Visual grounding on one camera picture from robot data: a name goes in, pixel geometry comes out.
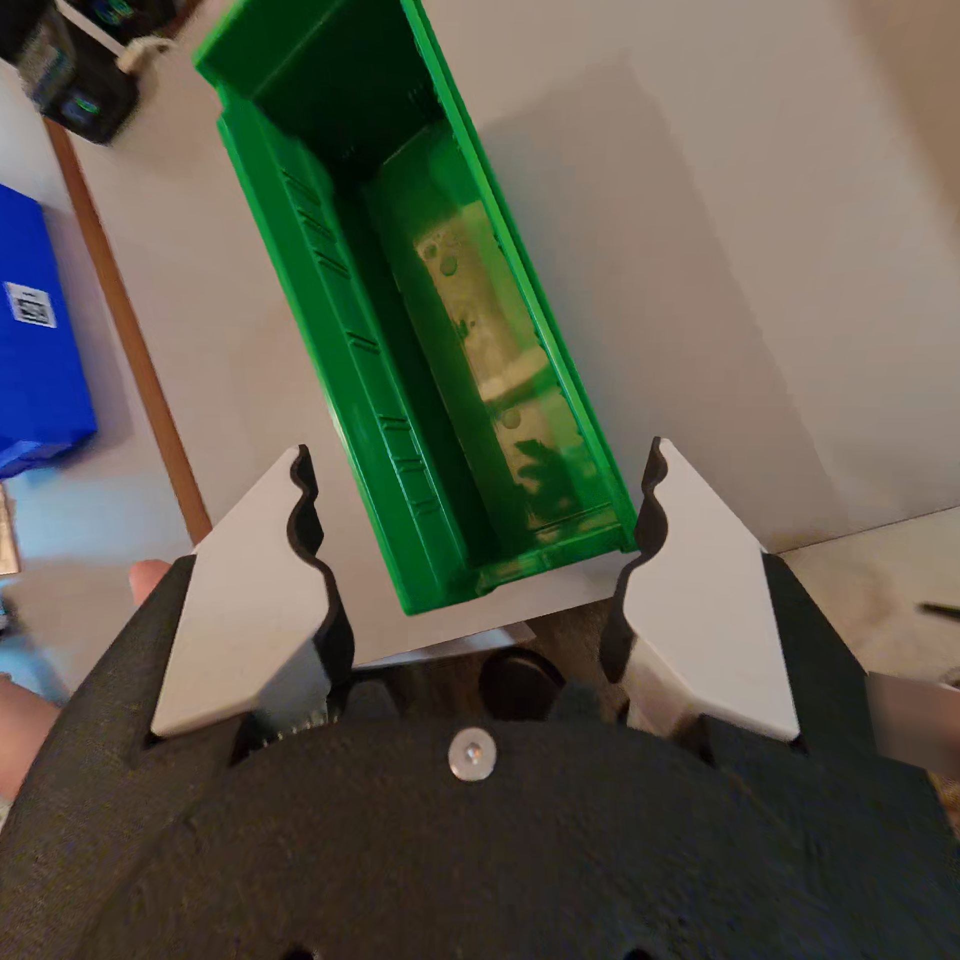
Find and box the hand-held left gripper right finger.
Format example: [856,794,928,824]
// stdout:
[600,437,801,744]

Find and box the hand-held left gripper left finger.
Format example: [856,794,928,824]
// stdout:
[150,444,355,740]

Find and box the green plastic bin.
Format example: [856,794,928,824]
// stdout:
[193,0,640,618]

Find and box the person's left hand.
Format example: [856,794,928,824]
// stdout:
[0,558,175,805]

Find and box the person's right leg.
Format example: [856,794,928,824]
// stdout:
[780,510,960,676]

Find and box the blue bin with tag sticker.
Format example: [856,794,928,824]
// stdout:
[0,183,99,481]

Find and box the black charger device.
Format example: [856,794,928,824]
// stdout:
[0,0,76,106]
[41,71,140,145]

